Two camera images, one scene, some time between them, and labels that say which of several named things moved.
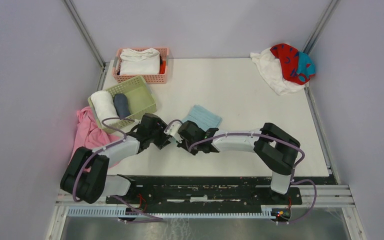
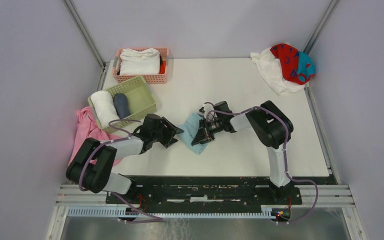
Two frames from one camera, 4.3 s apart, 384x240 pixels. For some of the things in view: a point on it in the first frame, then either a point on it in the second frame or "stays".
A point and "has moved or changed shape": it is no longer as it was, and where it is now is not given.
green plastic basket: [141, 100] stays
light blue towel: [203, 117] has moved or changed shape
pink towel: [88, 133] stays
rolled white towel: [104, 103] stays
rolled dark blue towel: [121, 105] stays
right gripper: [183, 143] -> [201, 136]
